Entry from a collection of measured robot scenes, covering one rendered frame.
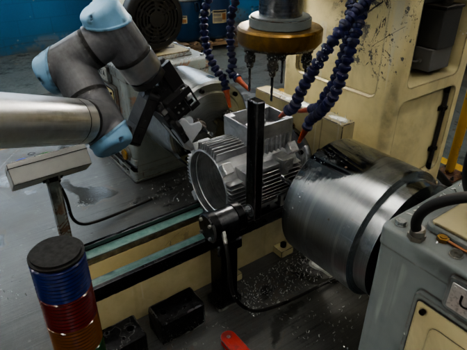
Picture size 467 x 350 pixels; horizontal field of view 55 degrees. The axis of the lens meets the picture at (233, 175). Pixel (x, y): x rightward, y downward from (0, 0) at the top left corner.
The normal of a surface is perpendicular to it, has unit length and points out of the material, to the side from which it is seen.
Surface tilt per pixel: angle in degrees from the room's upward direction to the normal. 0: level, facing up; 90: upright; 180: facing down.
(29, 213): 0
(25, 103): 49
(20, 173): 53
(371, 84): 90
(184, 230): 90
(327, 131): 90
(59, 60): 58
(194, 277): 90
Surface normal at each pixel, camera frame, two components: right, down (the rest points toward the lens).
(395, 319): -0.81, 0.29
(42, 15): 0.57, 0.41
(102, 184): 0.00, -0.86
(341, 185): -0.51, -0.48
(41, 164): 0.47, -0.20
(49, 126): 0.92, 0.23
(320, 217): -0.76, -0.03
